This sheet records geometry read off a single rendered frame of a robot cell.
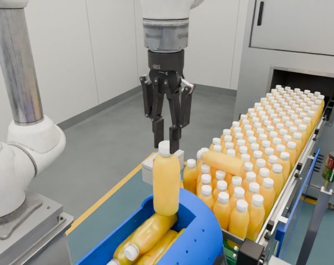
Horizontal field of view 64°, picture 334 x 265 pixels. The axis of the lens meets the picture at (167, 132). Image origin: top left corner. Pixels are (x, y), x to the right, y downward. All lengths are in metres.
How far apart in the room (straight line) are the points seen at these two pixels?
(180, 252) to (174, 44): 0.50
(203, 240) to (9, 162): 0.64
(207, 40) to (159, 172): 4.75
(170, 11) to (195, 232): 0.55
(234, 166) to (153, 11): 0.76
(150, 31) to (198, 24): 4.83
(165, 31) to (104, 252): 0.66
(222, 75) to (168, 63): 4.80
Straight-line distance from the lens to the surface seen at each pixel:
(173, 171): 0.65
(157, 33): 0.52
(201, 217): 0.80
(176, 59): 0.54
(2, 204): 1.02
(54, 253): 1.18
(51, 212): 1.08
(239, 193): 1.07
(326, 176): 1.15
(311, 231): 1.33
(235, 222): 1.05
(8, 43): 0.98
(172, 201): 0.71
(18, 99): 1.02
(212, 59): 5.33
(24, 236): 1.04
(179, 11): 0.52
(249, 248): 1.03
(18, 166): 1.01
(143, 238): 0.83
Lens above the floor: 1.77
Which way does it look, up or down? 27 degrees down
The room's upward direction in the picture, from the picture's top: straight up
